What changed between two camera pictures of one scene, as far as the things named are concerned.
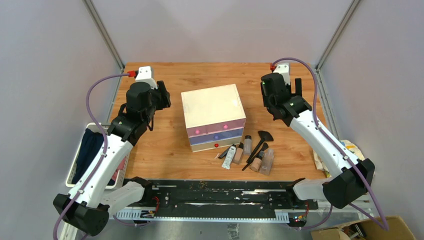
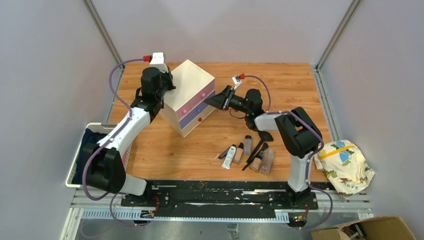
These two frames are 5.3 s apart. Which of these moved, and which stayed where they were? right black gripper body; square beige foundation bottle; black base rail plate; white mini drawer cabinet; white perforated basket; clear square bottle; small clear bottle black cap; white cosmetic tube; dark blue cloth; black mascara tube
Moved: right black gripper body; white mini drawer cabinet
Stayed: clear square bottle; white cosmetic tube; dark blue cloth; black mascara tube; white perforated basket; small clear bottle black cap; black base rail plate; square beige foundation bottle
